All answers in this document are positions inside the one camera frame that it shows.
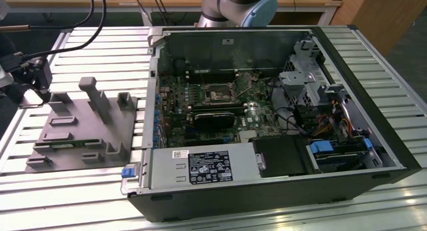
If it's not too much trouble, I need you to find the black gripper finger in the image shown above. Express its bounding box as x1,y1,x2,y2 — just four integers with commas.
34,87,51,104

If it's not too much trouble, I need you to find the black RAM slot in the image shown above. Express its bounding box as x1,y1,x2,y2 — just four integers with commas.
192,108,244,115
190,104,242,110

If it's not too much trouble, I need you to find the CPU socket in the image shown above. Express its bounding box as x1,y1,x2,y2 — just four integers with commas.
202,83,238,104

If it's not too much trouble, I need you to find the grey parts rack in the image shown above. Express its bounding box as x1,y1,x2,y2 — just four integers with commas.
23,76,139,174

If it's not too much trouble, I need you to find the green RAM stick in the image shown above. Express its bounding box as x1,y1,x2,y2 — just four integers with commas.
34,138,101,147

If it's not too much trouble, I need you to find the blue case latch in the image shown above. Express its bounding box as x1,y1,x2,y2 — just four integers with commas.
121,167,138,179

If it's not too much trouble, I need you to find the silver power supply with label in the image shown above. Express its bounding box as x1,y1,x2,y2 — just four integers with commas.
145,147,264,192

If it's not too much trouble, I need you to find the black graphics card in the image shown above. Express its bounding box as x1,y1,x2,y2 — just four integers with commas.
192,111,236,131

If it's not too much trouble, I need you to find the metal socket cover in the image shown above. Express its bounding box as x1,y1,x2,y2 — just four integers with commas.
232,72,260,91

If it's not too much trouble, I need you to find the thin metal locking lever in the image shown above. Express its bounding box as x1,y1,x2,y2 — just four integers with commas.
234,86,253,100

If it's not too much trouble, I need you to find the green motherboard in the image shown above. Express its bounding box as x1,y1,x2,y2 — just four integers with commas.
155,70,284,149

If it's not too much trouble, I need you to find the black open PC case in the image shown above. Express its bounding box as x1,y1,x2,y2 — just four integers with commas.
125,25,421,223

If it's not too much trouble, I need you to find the black plastic shroud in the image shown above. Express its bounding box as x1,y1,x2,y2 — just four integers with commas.
248,135,317,179

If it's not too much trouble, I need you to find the silver metal drive cage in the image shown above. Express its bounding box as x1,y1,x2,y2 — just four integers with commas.
277,39,336,107

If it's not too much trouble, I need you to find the hard disk in blue carrier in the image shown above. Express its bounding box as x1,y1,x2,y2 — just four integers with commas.
305,139,377,172

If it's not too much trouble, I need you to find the brown wooden cabinet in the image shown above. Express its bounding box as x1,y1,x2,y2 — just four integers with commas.
332,0,427,56

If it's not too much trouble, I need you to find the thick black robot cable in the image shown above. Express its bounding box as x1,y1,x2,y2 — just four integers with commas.
21,0,109,61
0,0,95,32

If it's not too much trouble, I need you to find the wooden desk white frame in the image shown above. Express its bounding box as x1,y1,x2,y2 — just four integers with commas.
5,0,342,27

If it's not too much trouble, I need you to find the black wire bundle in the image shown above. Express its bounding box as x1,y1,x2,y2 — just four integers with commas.
269,79,313,137

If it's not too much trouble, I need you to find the orange and yellow wire bundle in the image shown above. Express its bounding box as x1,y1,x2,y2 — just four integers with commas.
316,114,354,137

